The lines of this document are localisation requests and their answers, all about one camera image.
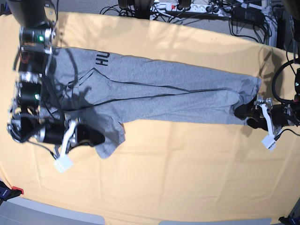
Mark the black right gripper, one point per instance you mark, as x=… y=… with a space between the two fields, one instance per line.
x=53 y=133

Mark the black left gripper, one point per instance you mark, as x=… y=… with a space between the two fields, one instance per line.
x=281 y=115

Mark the grey t-shirt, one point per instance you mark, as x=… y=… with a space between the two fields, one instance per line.
x=106 y=90

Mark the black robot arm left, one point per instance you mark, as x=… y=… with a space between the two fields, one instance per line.
x=285 y=83

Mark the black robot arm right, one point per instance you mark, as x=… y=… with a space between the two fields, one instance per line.
x=35 y=111

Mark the yellow tablecloth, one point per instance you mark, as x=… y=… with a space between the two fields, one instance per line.
x=163 y=170

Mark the red and black clamp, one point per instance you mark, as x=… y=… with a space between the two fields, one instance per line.
x=7 y=193

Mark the black power adapter box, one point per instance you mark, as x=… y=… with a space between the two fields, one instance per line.
x=248 y=15

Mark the black clamp right corner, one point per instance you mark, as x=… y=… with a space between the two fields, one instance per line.
x=292 y=219

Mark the white power strip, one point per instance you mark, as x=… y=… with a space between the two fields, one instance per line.
x=173 y=9

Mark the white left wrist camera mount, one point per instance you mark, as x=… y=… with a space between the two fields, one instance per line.
x=271 y=138

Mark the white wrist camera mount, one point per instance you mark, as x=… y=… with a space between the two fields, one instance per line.
x=271 y=138
x=62 y=161

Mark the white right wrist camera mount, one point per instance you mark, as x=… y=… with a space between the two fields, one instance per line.
x=62 y=161

